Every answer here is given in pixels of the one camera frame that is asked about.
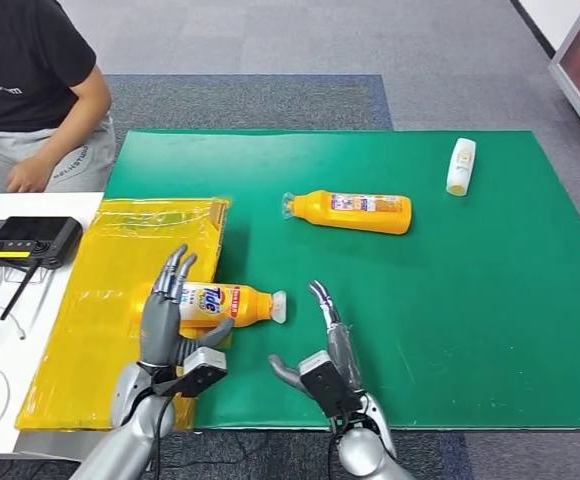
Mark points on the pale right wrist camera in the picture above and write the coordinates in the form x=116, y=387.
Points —
x=328, y=387

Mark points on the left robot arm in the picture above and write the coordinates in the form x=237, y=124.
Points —
x=130, y=437

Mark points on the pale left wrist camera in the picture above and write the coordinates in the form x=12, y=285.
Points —
x=200, y=371

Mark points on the yellow plastic wrapped box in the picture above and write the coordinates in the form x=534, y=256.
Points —
x=95, y=265

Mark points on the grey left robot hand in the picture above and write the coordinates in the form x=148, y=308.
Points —
x=157, y=331

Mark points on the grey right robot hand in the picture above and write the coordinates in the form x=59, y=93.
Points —
x=345, y=358

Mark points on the orange detergent bottle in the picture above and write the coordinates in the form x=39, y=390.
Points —
x=230, y=305
x=370, y=222

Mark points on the person's hand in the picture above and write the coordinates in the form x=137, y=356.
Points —
x=30, y=177

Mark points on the white plastic bottle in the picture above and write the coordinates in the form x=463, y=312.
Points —
x=460, y=166

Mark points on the green table mat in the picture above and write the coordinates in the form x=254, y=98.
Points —
x=420, y=331

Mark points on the black remote controller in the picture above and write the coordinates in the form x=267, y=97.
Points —
x=35, y=232

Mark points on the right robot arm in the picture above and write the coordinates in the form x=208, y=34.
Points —
x=365, y=457

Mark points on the person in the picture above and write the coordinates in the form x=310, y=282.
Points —
x=20, y=66

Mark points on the person's forearm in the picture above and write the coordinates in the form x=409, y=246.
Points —
x=75, y=132

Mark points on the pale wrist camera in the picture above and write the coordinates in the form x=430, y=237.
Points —
x=200, y=371
x=328, y=387

